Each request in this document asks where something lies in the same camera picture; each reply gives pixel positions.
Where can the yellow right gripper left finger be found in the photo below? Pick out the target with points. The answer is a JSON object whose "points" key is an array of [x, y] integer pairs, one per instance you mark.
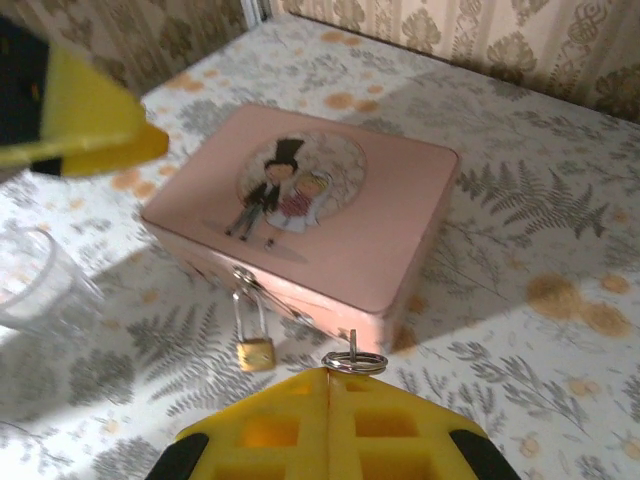
{"points": [[280, 430]]}

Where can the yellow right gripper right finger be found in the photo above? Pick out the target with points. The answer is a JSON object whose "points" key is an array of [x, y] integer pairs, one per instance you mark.
{"points": [[385, 425]]}

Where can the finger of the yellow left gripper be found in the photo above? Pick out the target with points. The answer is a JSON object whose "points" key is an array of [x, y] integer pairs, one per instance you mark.
{"points": [[85, 100], [125, 147]]}

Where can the small brass padlock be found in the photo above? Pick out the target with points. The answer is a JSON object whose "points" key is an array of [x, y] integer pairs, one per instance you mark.
{"points": [[257, 356]]}

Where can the pink rectangular board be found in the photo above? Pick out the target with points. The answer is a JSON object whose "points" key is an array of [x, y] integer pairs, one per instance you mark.
{"points": [[400, 210]]}

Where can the clear drinking glass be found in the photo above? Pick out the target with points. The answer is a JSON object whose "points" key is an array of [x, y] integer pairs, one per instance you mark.
{"points": [[45, 295]]}

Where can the aluminium frame post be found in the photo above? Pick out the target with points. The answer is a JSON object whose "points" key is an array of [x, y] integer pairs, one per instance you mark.
{"points": [[255, 10]]}

